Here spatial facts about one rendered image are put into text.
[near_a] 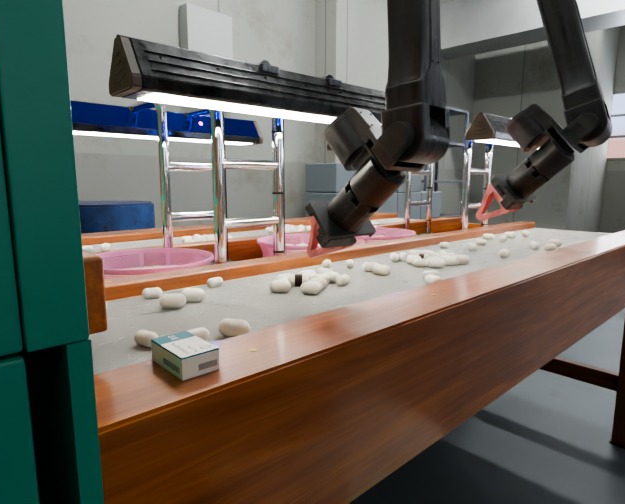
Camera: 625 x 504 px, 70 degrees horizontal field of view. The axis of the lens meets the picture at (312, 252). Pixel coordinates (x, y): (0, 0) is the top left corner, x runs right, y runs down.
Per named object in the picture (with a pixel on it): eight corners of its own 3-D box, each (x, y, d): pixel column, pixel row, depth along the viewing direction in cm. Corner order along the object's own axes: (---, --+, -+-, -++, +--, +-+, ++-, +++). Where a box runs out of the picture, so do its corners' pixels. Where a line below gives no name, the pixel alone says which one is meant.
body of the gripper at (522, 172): (486, 180, 85) (517, 153, 81) (510, 180, 92) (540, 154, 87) (507, 207, 83) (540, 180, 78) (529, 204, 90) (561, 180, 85)
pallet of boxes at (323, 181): (375, 271, 468) (378, 166, 452) (438, 281, 420) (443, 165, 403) (304, 288, 392) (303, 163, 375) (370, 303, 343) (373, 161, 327)
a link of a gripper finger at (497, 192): (462, 206, 93) (497, 175, 86) (479, 204, 97) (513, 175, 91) (482, 232, 90) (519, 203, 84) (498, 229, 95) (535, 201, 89)
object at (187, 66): (418, 128, 97) (419, 93, 96) (129, 87, 56) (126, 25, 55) (388, 131, 103) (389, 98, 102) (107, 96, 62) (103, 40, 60)
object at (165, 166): (234, 275, 120) (229, 102, 113) (163, 287, 107) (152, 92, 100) (199, 266, 134) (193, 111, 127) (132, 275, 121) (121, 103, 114)
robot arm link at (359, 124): (414, 136, 50) (449, 142, 57) (362, 67, 54) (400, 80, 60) (349, 203, 58) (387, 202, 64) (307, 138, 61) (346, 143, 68)
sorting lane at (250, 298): (622, 239, 159) (623, 233, 159) (41, 427, 38) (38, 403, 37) (534, 232, 181) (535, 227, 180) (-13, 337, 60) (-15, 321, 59)
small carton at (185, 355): (220, 369, 39) (219, 347, 38) (182, 381, 36) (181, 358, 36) (187, 350, 43) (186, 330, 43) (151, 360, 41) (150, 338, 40)
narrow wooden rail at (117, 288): (533, 248, 182) (535, 221, 180) (-7, 383, 61) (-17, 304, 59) (519, 247, 186) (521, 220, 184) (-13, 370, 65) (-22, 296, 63)
